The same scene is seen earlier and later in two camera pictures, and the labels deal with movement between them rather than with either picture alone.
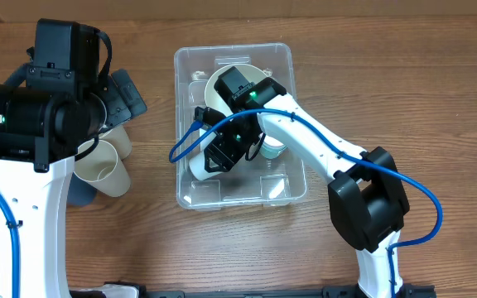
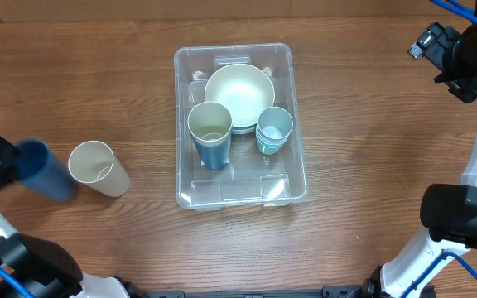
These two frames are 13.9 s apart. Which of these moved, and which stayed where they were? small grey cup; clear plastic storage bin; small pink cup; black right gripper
Moved: small grey cup; black right gripper
Stayed: clear plastic storage bin; small pink cup
